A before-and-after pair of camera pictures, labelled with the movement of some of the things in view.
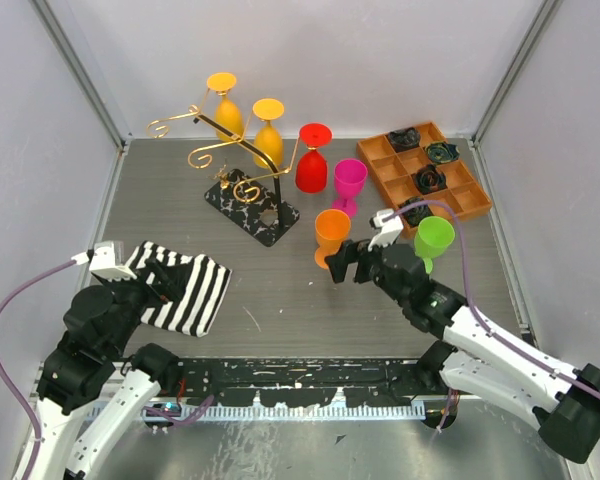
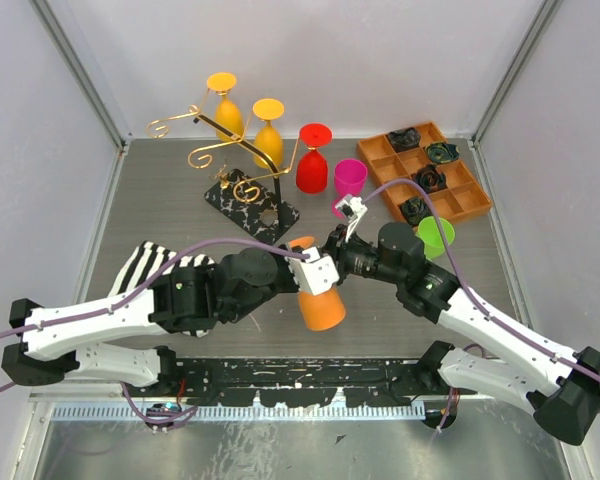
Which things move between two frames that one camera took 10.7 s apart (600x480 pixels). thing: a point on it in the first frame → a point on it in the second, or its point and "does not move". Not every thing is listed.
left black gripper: (171, 285) → (293, 284)
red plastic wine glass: (311, 169) does not move
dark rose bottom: (412, 217) does not move
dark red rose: (428, 180) does not move
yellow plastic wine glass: (228, 115) does not move
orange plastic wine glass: (332, 227) → (325, 310)
